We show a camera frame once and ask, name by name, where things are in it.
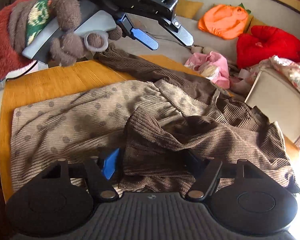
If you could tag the beige sofa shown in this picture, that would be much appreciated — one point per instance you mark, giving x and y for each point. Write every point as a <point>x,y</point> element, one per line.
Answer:
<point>270,91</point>

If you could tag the floral white pink blanket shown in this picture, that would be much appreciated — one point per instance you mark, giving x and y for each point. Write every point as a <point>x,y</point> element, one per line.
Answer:
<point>288,68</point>

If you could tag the red plush cushion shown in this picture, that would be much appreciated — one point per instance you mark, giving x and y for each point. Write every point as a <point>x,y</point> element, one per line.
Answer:
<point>264,42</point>

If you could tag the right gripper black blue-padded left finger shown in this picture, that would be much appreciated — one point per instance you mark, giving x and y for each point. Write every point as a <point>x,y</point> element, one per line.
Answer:
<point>99,171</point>

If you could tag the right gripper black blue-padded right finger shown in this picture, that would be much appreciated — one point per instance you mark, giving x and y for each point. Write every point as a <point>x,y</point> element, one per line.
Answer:
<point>205,171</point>

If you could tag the yellow square cushion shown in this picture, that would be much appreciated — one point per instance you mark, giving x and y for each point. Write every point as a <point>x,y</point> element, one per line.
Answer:
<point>188,9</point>

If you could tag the brown corduroy polka-dot garment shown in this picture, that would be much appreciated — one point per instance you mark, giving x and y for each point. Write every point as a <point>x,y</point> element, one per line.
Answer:
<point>154,118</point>

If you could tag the brown knit gloved hand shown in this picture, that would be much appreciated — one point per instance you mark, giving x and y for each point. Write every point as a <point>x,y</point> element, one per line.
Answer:
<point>29,18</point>

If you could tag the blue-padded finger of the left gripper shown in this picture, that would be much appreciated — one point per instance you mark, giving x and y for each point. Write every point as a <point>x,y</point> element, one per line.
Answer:
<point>128,30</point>

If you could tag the small grey plush toy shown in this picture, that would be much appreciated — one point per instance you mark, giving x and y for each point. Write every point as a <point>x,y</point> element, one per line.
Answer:
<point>202,50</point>

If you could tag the orange pumpkin plush cushion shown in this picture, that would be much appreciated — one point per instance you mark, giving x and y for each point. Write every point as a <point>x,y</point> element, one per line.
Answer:
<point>224,21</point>

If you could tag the pink crumpled cloth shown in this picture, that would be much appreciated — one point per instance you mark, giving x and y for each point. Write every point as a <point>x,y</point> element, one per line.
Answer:
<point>213,66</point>

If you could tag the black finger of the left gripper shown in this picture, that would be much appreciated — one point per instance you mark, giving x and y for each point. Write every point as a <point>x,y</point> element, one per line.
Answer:
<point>175,28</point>

